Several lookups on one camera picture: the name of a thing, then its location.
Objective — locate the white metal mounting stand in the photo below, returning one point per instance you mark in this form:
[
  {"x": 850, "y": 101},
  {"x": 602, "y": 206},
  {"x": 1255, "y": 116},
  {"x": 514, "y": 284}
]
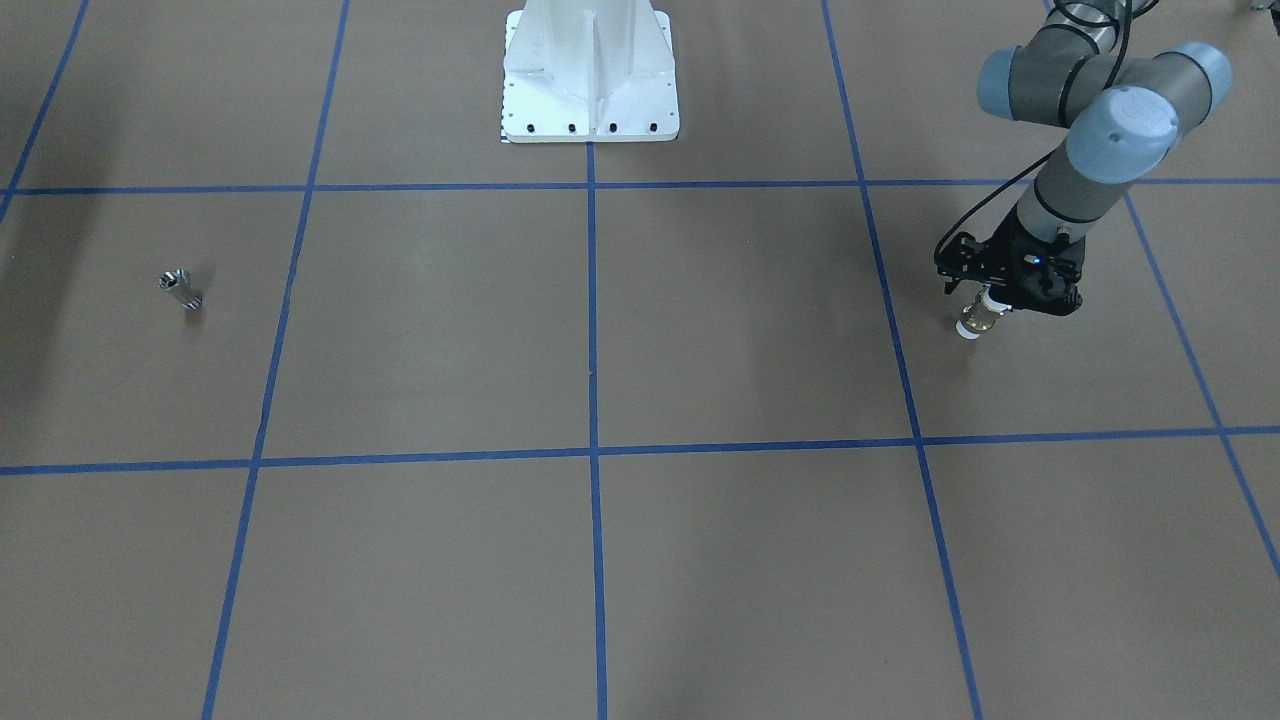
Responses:
[{"x": 589, "y": 72}]

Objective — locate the chrome pipe fitting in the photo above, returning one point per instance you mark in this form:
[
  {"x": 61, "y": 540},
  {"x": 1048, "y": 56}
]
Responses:
[{"x": 177, "y": 284}]

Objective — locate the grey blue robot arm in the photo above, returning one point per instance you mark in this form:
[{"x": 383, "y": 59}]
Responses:
[{"x": 1121, "y": 117}]

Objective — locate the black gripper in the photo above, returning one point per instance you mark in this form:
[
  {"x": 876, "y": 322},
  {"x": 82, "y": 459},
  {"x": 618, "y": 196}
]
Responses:
[{"x": 1008, "y": 251}]

